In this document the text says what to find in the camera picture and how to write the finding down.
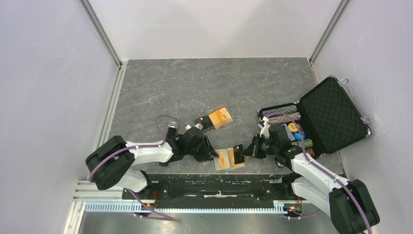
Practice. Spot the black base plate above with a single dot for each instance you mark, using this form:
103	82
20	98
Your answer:
214	191

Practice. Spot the beige leather card holder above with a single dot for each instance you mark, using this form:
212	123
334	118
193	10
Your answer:
213	164

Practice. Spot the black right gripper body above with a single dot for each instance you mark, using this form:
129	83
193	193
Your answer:
264	146

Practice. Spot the blue dealer chip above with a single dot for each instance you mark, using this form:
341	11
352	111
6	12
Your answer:
299	136

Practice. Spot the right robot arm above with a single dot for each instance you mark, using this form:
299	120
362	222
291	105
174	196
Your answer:
348	203

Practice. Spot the yellow dealer chip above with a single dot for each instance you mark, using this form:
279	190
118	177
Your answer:
293	127

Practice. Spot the clear acrylic card tray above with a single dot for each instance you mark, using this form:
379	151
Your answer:
212	110

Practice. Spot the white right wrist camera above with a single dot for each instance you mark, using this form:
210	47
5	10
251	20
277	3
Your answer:
264	125

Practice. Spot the purple green chip stack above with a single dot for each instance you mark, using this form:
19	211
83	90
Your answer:
279	110

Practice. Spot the brown orange chip stack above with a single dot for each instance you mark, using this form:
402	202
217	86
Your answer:
311	152

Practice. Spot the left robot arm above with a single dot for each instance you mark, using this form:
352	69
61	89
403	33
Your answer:
111	164

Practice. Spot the purple yellow chip stack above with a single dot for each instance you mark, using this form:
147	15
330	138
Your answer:
281	119

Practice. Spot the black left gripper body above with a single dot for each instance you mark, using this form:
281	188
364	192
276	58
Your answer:
201	146

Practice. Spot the gold card stack left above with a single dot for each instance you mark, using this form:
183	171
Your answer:
221	117

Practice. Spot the black poker chip case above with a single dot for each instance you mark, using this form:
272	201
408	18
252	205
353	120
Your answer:
328	117

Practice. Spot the blue playing card deck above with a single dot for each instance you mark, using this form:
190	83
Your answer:
290	134

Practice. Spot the black card stack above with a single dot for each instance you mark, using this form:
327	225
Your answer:
205	122

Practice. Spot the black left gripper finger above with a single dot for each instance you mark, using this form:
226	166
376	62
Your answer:
202	155
210	153

